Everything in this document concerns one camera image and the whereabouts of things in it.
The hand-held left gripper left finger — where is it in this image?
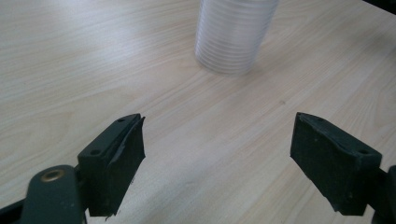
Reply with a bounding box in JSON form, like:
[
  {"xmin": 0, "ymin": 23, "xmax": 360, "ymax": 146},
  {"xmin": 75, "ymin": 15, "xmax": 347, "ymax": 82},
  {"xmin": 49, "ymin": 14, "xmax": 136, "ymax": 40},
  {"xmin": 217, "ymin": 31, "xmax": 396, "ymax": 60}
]
[{"xmin": 77, "ymin": 113, "xmax": 147, "ymax": 218}]

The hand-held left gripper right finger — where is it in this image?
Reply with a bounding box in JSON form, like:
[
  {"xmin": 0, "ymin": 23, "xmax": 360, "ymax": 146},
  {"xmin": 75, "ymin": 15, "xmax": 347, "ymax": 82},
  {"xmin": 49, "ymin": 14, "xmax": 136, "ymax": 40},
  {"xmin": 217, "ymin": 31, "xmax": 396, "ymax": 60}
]
[{"xmin": 290, "ymin": 111, "xmax": 384, "ymax": 217}]

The stack of clear plastic cups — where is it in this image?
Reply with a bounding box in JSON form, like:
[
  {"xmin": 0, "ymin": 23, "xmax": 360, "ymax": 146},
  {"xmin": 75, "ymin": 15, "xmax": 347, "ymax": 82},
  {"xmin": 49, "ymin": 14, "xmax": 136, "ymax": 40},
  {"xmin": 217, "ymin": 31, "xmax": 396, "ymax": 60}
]
[{"xmin": 193, "ymin": 0, "xmax": 280, "ymax": 76}]

